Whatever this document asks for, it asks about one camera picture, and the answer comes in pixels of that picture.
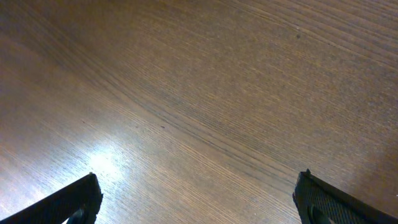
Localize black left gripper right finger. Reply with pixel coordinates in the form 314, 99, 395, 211
292, 170, 397, 224

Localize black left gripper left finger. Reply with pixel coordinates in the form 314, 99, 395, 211
1, 172, 103, 224

